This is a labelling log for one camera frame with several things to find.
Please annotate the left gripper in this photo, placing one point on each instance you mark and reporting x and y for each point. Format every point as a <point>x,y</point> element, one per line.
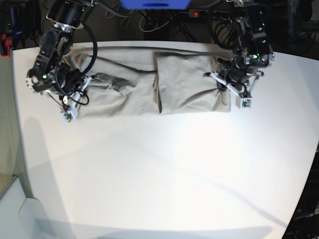
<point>240,81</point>

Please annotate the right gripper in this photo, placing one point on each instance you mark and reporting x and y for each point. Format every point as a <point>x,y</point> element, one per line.
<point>77,98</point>

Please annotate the beige t-shirt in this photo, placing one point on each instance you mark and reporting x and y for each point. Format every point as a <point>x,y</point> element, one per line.
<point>136,82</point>

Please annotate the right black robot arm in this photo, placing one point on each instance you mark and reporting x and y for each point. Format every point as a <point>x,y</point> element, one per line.
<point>50,75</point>

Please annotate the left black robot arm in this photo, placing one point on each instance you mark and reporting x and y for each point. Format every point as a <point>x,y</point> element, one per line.
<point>244,33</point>

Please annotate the black power strip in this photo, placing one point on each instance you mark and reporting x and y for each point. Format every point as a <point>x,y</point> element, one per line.
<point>200,15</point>

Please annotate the red and blue clamp tool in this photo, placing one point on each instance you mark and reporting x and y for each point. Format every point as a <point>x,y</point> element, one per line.
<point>8,28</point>

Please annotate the blue plastic bin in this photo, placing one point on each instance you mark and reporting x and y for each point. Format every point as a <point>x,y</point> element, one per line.
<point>155,4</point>

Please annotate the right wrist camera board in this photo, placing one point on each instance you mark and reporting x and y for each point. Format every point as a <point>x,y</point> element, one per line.
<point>66,116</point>

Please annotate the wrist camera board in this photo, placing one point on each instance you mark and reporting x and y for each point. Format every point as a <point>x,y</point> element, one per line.
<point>66,116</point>
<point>242,103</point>

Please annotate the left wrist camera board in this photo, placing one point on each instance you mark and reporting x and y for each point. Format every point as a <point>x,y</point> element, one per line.
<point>242,103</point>

